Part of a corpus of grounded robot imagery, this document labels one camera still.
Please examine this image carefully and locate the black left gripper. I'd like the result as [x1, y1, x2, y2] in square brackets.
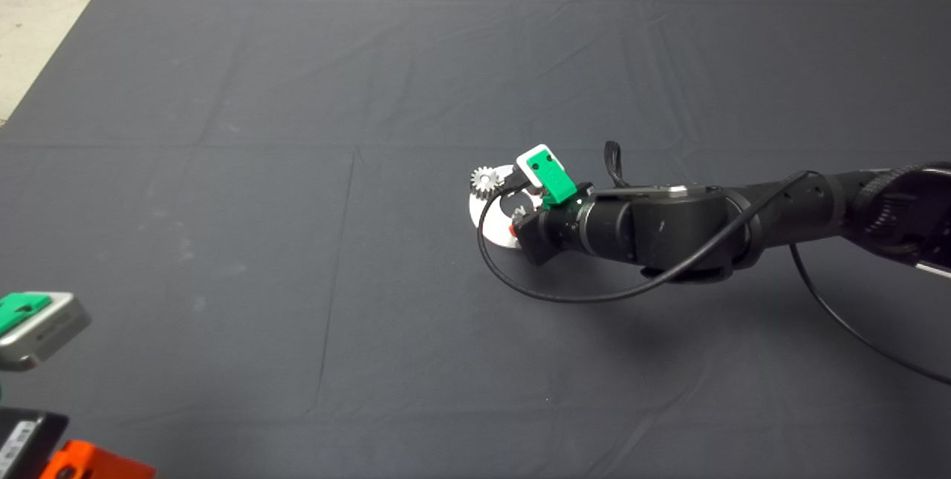
[0, 408, 158, 479]

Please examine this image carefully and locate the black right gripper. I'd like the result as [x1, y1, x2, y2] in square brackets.
[511, 197, 595, 266]

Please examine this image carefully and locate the small bright steel gear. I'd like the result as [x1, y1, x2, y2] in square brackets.
[471, 167, 500, 201]

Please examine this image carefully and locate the round metal plate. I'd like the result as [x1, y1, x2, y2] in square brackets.
[468, 165, 536, 250]

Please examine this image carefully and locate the dark grey table cloth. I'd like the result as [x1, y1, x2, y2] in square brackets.
[0, 0, 951, 479]

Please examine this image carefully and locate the green right camera mount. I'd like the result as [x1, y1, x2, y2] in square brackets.
[524, 149, 579, 206]

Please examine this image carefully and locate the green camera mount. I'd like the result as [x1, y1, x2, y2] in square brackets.
[524, 149, 579, 206]
[0, 293, 53, 336]

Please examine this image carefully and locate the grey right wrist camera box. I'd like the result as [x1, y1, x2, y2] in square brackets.
[516, 143, 554, 183]

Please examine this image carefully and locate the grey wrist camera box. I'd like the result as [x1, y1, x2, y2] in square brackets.
[516, 143, 554, 183]
[0, 292, 92, 372]

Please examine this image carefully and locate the black right camera cable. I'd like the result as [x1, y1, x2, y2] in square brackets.
[477, 171, 951, 385]

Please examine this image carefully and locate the black braided cable loop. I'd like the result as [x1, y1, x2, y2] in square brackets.
[603, 141, 626, 189]

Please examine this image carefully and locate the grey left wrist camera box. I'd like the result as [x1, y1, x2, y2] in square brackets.
[0, 292, 92, 372]

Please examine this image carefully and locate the green left camera mount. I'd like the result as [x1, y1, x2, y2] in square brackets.
[0, 293, 53, 336]

